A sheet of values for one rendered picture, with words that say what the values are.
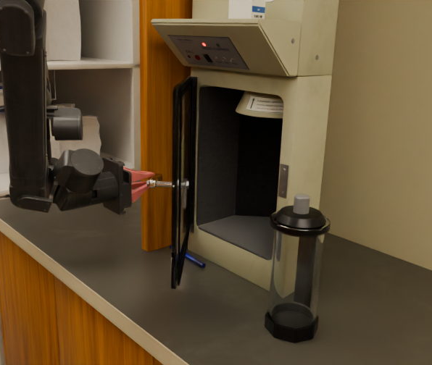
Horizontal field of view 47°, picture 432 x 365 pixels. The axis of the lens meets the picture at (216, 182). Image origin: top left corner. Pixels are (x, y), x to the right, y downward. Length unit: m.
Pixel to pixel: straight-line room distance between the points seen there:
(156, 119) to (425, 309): 0.74
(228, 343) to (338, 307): 0.27
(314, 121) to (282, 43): 0.19
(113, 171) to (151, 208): 0.32
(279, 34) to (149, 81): 0.39
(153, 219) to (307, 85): 0.53
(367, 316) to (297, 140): 0.39
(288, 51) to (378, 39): 0.47
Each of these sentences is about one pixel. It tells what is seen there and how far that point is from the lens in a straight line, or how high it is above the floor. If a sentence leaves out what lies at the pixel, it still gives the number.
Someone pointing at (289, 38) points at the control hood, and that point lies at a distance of 0.95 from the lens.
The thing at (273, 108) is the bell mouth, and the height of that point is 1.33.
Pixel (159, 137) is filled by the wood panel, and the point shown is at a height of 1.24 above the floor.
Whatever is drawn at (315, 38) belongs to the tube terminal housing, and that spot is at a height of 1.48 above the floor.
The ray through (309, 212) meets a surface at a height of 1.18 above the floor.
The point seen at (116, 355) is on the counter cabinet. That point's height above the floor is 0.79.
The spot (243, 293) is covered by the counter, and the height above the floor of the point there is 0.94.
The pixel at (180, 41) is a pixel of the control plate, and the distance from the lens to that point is 1.11.
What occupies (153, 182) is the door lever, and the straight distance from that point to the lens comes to 0.97.
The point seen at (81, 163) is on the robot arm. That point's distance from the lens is 0.87.
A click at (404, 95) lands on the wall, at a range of 1.35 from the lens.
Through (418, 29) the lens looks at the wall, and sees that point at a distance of 1.34.
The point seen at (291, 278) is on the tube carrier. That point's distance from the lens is 0.92.
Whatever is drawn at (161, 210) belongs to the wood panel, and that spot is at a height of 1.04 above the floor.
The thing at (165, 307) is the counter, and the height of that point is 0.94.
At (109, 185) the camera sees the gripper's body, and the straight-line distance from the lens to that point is 0.95.
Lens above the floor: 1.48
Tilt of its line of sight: 16 degrees down
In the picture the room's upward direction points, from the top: 2 degrees clockwise
